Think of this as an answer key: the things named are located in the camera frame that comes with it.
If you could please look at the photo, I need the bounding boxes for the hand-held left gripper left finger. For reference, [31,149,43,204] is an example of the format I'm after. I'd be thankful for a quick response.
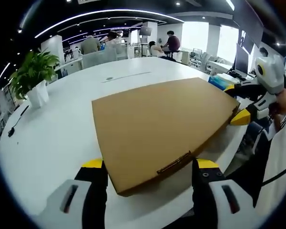
[37,157,109,229]

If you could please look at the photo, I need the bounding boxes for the brown cardboard shoe box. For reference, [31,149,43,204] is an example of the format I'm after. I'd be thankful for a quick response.
[92,77,241,198]

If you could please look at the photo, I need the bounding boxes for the green potted plant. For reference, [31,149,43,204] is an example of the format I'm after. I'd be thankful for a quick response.
[9,51,60,107]

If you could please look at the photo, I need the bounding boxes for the blue tissue pack soft item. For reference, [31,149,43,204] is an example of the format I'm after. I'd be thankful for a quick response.
[207,73,235,92]

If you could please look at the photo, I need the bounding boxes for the person's black trousers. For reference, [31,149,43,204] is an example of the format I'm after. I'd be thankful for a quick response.
[225,120,274,208]

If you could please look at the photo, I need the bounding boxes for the black desk monitor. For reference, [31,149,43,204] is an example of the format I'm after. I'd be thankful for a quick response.
[235,43,250,75]

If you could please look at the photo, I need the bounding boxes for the black wall monitor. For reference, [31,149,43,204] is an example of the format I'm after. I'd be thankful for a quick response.
[139,26,153,37]

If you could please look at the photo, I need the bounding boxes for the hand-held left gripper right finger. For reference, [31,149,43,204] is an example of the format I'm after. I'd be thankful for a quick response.
[192,157,263,229]

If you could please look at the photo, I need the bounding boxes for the ceiling light strip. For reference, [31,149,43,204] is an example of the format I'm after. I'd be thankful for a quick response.
[34,9,184,39]

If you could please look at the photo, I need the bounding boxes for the black desk cable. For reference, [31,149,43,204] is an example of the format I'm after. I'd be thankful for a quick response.
[7,104,30,138]

